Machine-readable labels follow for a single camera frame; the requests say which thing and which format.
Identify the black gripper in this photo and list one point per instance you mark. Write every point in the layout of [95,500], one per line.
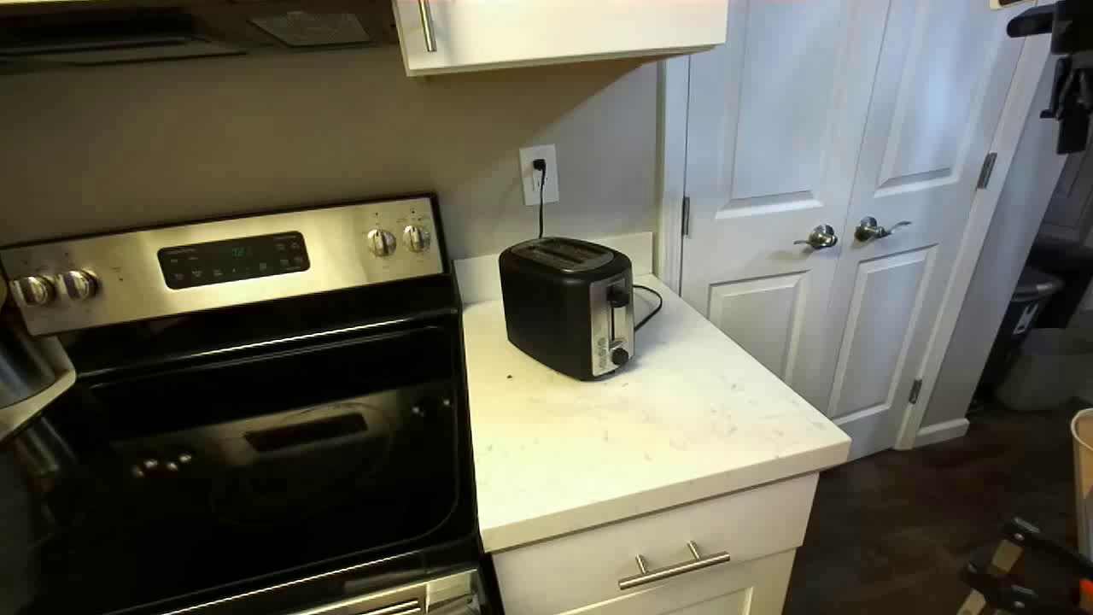
[1074,108]

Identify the black toaster lever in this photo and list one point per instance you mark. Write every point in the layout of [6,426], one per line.
[621,294]

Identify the black two-slot toaster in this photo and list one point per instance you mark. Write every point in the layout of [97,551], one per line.
[557,310]

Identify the black toaster dial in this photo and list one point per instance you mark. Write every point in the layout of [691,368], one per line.
[621,358]

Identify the white panel door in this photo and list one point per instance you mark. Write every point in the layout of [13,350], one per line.
[774,115]
[922,115]

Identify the grey trash bin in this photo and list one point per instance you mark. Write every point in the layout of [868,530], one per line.
[1044,362]

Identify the white plastic bucket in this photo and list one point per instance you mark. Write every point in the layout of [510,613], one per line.
[1085,481]

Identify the black and orange floor stand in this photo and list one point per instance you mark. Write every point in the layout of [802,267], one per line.
[1013,574]

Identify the white upper cabinet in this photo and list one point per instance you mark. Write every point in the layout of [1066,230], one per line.
[568,29]

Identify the white cabinet drawer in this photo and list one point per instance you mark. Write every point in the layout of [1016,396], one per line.
[593,557]

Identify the silver stove knob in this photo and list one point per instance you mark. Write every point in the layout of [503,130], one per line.
[40,287]
[384,242]
[416,237]
[79,281]

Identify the black and steel stove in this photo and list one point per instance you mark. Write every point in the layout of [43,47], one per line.
[260,456]

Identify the dark range hood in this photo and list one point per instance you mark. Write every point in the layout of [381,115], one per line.
[137,29]

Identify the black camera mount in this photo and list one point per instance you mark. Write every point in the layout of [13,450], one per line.
[1028,18]

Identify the white wall outlet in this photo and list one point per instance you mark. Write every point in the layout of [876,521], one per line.
[528,191]

